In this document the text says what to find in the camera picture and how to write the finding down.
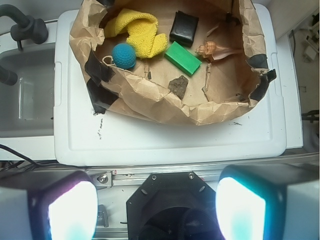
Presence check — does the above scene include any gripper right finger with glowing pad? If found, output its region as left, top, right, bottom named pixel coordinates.
left=215, top=163, right=320, bottom=240

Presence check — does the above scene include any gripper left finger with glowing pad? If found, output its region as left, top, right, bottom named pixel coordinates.
left=0, top=170, right=98, bottom=240

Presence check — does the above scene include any green rectangular block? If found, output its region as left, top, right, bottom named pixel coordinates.
left=164, top=41, right=202, bottom=76

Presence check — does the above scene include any white plastic cooler lid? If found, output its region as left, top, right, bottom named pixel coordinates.
left=53, top=10, right=287, bottom=166

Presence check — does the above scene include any grey sink basin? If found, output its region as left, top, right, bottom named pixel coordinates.
left=0, top=43, right=55, bottom=138

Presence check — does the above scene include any grey brown rock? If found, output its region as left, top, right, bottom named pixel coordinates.
left=168, top=75, right=189, bottom=100

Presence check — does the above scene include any brown paper bag tray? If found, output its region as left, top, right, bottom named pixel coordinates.
left=69, top=0, right=276, bottom=126

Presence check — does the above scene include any orange spiral seashell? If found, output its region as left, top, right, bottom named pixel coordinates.
left=194, top=41, right=242, bottom=62

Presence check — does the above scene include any blue crochet ball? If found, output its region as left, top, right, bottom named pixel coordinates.
left=111, top=43, right=137, bottom=70

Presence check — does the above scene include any dark grey faucet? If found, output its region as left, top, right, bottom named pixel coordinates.
left=0, top=4, right=49, bottom=52

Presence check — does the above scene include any black leather wallet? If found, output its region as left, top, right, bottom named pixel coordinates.
left=169, top=10, right=199, bottom=48

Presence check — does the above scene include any yellow knitted cloth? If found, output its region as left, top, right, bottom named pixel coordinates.
left=104, top=8, right=168, bottom=59

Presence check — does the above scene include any black cable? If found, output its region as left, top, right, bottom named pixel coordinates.
left=0, top=144, right=59, bottom=172

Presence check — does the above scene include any aluminium extrusion rail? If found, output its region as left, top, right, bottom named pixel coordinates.
left=86, top=152, right=320, bottom=188

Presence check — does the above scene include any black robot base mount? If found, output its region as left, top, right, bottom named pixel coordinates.
left=126, top=171, right=224, bottom=240

